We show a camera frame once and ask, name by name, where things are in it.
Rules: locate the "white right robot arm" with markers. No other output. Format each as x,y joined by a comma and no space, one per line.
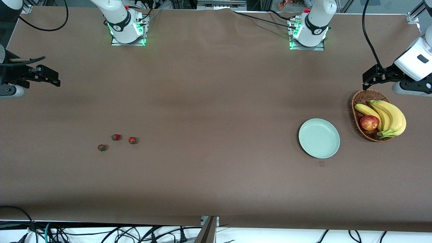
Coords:
118,20

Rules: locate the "red green strawberry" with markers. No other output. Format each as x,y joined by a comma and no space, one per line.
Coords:
116,137
133,140
102,147

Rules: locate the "orange toy pile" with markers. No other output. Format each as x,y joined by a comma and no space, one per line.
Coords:
287,4

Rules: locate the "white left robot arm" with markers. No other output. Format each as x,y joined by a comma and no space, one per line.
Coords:
315,23

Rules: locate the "brown wicker basket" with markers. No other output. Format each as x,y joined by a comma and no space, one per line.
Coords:
362,98

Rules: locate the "aluminium frame profile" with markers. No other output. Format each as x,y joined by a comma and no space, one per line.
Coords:
413,17
28,10

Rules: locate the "grey metal frame piece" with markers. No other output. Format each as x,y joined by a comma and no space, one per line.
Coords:
219,5

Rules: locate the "red apple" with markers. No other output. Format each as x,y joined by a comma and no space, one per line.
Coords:
369,123

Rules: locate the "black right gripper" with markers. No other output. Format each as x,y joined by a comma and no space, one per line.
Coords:
10,73

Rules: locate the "yellow banana bunch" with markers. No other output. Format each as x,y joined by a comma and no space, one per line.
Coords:
393,116

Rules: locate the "brown wooden post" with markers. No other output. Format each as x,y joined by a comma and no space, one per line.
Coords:
206,233

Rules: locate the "pale green round plate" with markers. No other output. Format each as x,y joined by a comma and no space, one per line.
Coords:
319,138

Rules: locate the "silver metal bracket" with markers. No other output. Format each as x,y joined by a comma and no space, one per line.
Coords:
203,221

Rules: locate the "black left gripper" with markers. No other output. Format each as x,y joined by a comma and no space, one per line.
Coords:
389,73

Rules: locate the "brown table cover sheet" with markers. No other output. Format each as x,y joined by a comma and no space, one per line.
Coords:
216,152

